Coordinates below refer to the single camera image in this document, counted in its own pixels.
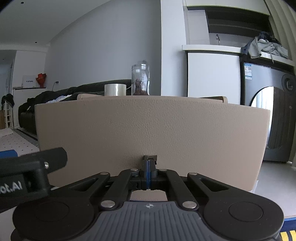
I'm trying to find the black top drawer ring handle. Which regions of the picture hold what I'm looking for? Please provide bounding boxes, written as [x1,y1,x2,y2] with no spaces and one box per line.
[143,155,158,165]

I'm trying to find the beige plastic drawer cabinet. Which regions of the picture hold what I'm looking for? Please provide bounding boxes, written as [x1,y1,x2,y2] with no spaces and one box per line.
[77,93,228,104]

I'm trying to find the white dotted floor rug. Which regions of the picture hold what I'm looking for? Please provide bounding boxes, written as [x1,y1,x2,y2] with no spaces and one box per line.
[1,128,39,156]

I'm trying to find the black leather sofa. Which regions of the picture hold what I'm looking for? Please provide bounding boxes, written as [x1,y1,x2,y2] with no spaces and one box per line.
[17,79,133,137]

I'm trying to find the white box on shelf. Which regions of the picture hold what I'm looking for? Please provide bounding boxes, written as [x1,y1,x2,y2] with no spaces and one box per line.
[22,75,38,88]

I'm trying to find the clothes pile on sofa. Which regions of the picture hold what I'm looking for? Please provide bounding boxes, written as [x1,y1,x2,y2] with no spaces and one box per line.
[47,95,71,103]

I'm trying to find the red object on shelf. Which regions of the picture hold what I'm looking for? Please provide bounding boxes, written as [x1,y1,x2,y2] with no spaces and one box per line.
[36,73,47,88]

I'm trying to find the clear tape roll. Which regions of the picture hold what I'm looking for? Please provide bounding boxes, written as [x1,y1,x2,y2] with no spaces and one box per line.
[104,83,126,96]

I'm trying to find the glass jar with dried fruit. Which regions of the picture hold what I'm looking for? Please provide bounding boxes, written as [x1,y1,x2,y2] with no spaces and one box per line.
[131,60,150,95]

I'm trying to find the white cabinet under counter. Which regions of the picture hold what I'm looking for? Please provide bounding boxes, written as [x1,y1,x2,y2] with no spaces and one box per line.
[187,53,241,104]

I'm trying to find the silver washing machine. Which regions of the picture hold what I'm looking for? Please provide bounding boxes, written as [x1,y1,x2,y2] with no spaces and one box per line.
[240,61,295,163]

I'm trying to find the white countertop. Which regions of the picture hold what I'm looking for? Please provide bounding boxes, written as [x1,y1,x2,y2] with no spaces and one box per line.
[182,45,295,67]

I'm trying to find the chrome faucet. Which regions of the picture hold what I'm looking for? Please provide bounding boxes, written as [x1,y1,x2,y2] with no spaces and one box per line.
[216,34,221,46]

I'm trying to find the grey clothes on counter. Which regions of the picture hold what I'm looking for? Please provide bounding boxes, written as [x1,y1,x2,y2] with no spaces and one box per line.
[240,31,288,60]

